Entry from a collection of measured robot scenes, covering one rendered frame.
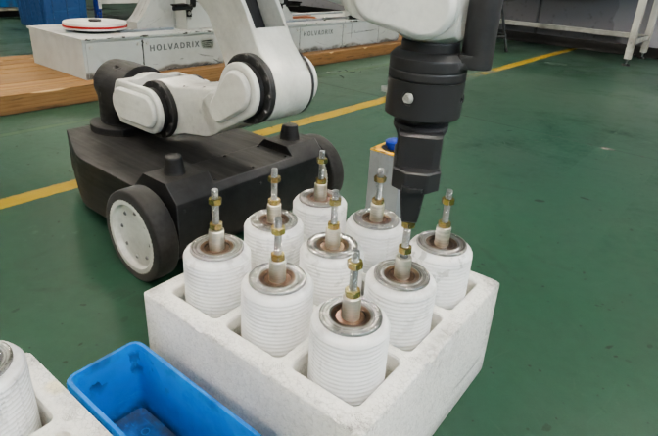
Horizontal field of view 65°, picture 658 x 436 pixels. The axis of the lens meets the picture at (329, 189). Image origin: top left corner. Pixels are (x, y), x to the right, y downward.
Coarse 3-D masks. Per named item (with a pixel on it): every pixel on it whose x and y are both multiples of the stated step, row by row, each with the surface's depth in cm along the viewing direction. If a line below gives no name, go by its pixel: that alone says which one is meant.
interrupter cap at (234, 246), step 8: (200, 240) 76; (208, 240) 76; (224, 240) 76; (232, 240) 76; (240, 240) 76; (192, 248) 73; (200, 248) 74; (208, 248) 74; (224, 248) 74; (232, 248) 74; (240, 248) 74; (200, 256) 71; (208, 256) 72; (216, 256) 72; (224, 256) 72; (232, 256) 72
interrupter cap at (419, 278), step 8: (384, 264) 72; (392, 264) 72; (416, 264) 72; (376, 272) 70; (384, 272) 70; (392, 272) 71; (416, 272) 71; (424, 272) 71; (384, 280) 68; (392, 280) 69; (400, 280) 69; (408, 280) 69; (416, 280) 69; (424, 280) 69; (392, 288) 67; (400, 288) 67; (408, 288) 67; (416, 288) 67
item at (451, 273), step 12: (420, 252) 77; (468, 252) 77; (420, 264) 77; (432, 264) 75; (444, 264) 75; (456, 264) 75; (468, 264) 77; (444, 276) 76; (456, 276) 76; (468, 276) 79; (444, 288) 76; (456, 288) 77; (444, 300) 77; (456, 300) 78
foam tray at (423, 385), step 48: (480, 288) 81; (192, 336) 71; (240, 336) 68; (432, 336) 70; (480, 336) 83; (240, 384) 66; (288, 384) 61; (384, 384) 61; (432, 384) 69; (288, 432) 63; (336, 432) 57; (384, 432) 59; (432, 432) 76
